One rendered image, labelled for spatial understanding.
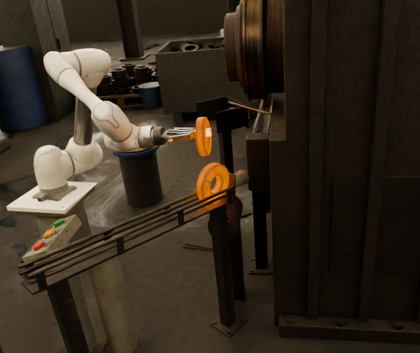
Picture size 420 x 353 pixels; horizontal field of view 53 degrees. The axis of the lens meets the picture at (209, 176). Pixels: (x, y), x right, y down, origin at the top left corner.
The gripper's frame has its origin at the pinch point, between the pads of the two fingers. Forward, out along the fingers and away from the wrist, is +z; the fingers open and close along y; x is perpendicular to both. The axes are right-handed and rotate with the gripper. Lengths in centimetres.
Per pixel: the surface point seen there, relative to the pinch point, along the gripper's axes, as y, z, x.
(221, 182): 16.2, 7.8, -14.5
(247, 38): -8.9, 20.7, 32.5
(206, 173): 22.7, 4.3, -7.3
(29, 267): 74, -36, -8
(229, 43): -16.9, 12.5, 30.4
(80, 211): -42, -91, -58
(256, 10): -14, 24, 42
